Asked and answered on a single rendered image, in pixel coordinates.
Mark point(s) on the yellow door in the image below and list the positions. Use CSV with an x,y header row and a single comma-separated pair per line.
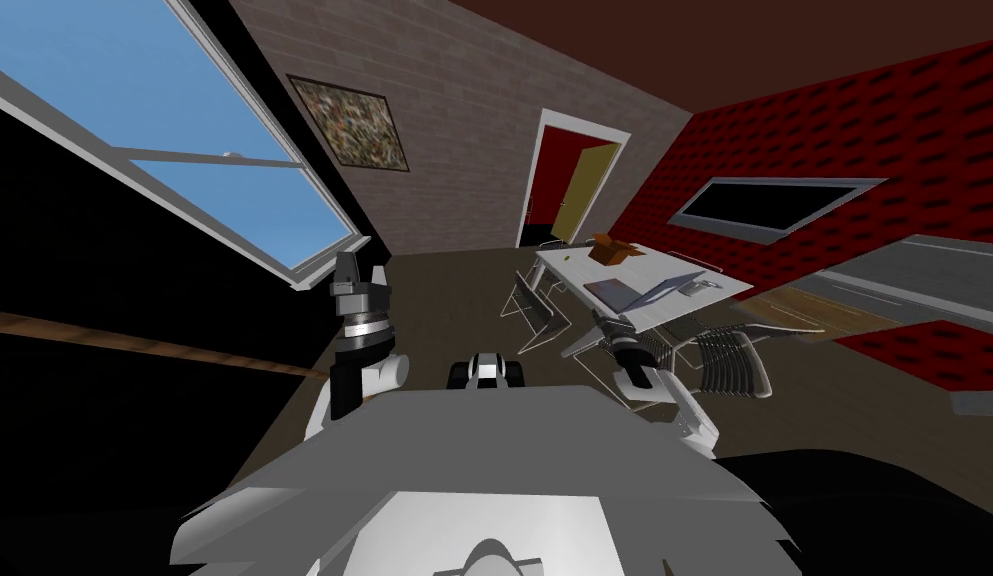
x,y
586,192

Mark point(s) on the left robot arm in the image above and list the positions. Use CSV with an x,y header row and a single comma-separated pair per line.
x,y
360,376

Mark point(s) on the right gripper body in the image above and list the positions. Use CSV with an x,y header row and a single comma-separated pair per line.
x,y
614,328

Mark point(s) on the white framed window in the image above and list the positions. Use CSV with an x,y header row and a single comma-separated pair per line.
x,y
224,88

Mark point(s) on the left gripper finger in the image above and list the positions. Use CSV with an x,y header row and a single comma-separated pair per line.
x,y
348,266
379,276

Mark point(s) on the grey framed black wall screen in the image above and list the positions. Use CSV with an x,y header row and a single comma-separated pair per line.
x,y
760,206

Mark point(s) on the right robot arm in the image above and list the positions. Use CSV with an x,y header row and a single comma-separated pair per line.
x,y
664,392

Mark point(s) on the white table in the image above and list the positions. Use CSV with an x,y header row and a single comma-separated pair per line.
x,y
576,268

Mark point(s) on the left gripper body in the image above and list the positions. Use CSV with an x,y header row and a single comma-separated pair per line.
x,y
360,302

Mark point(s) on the speckled wall picture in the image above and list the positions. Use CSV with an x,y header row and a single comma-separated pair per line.
x,y
348,124

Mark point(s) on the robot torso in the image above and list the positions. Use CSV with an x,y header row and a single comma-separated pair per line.
x,y
496,464

